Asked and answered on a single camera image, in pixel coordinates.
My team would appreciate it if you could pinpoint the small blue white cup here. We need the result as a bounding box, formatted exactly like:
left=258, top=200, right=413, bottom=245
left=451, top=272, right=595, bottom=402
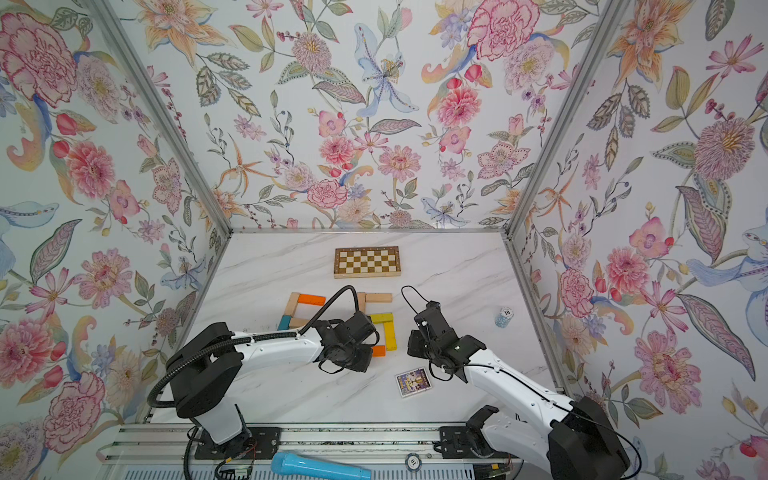
left=494, top=307, right=515, bottom=328

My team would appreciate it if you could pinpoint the blue microphone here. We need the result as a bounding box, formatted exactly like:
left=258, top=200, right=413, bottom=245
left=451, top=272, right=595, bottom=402
left=271, top=452, right=372, bottom=480

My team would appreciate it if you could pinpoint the aluminium front rail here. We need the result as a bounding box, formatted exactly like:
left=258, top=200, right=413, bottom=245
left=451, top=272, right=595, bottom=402
left=97, top=422, right=448, bottom=466

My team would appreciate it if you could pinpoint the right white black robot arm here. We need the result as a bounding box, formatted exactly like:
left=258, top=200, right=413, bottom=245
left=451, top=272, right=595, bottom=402
left=408, top=301, right=643, bottom=479

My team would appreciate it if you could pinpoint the small round gauge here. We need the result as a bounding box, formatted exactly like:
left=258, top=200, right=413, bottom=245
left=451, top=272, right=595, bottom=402
left=405, top=453, right=422, bottom=472

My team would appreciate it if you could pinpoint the playing card box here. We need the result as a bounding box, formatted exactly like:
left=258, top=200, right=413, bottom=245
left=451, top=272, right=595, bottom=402
left=395, top=368, right=432, bottom=398

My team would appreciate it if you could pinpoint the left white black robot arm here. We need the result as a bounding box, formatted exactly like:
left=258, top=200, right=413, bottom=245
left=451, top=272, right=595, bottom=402
left=147, top=311, right=380, bottom=450

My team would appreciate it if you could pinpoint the natural block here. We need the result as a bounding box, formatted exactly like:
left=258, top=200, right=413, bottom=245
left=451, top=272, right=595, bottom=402
left=357, top=292, right=366, bottom=313
left=365, top=293, right=393, bottom=303
left=289, top=317, right=309, bottom=330
left=283, top=292, right=300, bottom=317

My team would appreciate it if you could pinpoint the wooden chessboard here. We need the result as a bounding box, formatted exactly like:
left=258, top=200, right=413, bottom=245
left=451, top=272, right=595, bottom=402
left=333, top=246, right=402, bottom=279

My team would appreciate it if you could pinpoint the yellow-green block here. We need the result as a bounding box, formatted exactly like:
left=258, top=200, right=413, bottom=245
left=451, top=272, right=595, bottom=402
left=370, top=313, right=394, bottom=324

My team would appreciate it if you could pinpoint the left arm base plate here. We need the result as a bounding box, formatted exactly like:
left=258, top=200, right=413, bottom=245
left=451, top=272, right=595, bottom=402
left=194, top=426, right=282, bottom=460

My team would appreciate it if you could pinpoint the yellow block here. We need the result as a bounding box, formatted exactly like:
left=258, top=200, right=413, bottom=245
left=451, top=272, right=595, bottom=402
left=383, top=321, right=397, bottom=351

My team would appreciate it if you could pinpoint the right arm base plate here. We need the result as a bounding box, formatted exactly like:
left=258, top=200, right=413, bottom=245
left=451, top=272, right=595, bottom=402
left=433, top=425, right=516, bottom=460

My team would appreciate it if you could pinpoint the teal wooden block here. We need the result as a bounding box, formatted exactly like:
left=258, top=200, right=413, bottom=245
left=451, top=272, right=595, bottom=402
left=277, top=315, right=292, bottom=331

